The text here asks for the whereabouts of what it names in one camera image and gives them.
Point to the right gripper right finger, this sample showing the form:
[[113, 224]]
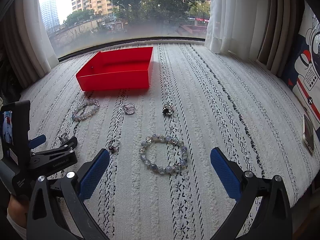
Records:
[[273, 219]]

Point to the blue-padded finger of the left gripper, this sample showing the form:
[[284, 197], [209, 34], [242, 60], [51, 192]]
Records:
[[34, 143]]

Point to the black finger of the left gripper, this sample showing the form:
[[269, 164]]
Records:
[[67, 144]]

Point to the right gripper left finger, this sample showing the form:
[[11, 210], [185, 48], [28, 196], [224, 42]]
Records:
[[45, 218]]

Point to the silver hoop rings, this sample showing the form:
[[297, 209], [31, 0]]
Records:
[[129, 108]]

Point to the white knit sleeve forearm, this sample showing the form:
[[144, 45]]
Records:
[[21, 231]]

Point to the person's left hand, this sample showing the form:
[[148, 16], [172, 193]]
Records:
[[18, 210]]

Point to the left white curtain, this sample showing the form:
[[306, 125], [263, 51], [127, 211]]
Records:
[[26, 42]]

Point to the white curtain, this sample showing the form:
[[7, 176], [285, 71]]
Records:
[[26, 42], [257, 30]]

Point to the red plastic tray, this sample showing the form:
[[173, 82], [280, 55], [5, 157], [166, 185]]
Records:
[[129, 68]]

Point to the white patterned bedspread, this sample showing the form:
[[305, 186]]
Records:
[[160, 184]]

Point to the smartphone on bed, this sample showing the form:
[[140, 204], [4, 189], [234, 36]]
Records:
[[308, 134]]

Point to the astronaut print pillow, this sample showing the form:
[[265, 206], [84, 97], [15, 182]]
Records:
[[302, 75]]

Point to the right white curtain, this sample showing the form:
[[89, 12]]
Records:
[[257, 30]]

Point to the phone on gripper mount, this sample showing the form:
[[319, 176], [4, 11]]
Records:
[[7, 127]]

